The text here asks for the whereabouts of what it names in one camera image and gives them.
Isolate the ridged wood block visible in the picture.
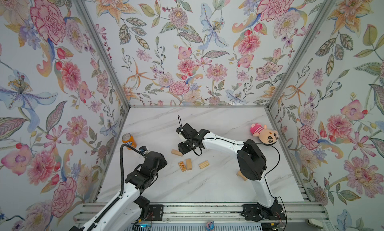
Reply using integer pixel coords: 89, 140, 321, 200
199, 161, 210, 169

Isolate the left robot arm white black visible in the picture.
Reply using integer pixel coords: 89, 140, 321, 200
70, 152, 168, 231

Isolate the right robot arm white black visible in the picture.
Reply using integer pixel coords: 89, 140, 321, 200
176, 124, 285, 221

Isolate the plain wood block beside printed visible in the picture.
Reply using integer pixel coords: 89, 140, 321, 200
186, 159, 193, 171

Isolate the curved wood block right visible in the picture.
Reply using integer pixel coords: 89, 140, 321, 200
237, 171, 248, 181

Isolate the orange soda can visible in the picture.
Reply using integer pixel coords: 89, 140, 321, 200
122, 133, 137, 148

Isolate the pink plush doll toy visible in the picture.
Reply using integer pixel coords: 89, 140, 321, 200
250, 123, 279, 145

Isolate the white object bottom right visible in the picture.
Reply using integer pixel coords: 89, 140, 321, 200
306, 219, 324, 229

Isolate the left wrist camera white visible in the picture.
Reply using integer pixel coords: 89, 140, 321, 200
139, 146, 148, 156

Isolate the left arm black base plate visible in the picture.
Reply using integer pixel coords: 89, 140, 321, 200
135, 205, 164, 222

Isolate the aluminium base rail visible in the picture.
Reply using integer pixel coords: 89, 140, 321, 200
74, 202, 331, 225

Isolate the small colourful object on rail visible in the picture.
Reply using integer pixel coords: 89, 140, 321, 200
206, 221, 215, 231

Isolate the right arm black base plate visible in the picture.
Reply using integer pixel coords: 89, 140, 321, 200
241, 204, 286, 222

